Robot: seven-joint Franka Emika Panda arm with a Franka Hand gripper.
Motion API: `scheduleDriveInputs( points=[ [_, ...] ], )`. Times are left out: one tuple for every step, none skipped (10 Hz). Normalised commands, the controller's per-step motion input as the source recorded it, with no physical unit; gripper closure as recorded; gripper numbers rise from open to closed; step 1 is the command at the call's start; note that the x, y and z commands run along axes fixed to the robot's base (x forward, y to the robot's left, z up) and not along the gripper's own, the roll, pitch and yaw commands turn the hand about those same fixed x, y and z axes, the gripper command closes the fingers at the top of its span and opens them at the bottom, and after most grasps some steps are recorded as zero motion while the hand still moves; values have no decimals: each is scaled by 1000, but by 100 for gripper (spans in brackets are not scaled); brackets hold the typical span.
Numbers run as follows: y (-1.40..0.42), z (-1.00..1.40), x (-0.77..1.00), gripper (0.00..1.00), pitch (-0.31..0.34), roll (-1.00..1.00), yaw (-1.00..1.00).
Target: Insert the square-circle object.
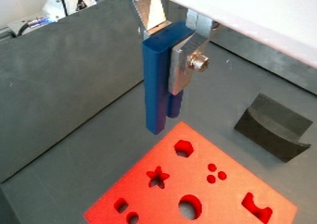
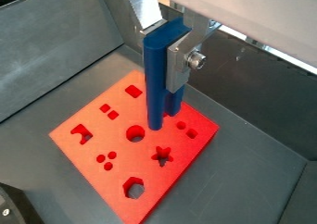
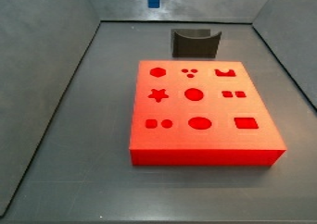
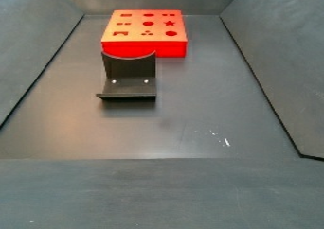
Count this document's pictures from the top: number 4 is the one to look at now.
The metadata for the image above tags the red shape-sorter block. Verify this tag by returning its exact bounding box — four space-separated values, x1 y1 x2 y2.
102 9 188 58

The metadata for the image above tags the black curved holder stand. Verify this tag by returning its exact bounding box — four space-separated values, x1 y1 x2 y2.
97 52 157 99

